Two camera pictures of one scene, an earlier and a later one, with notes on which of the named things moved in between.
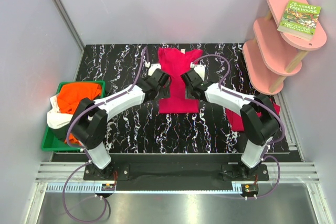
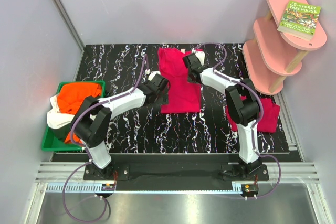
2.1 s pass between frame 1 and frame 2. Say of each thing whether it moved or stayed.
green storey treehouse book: stayed
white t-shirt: stayed
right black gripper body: moved
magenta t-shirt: stayed
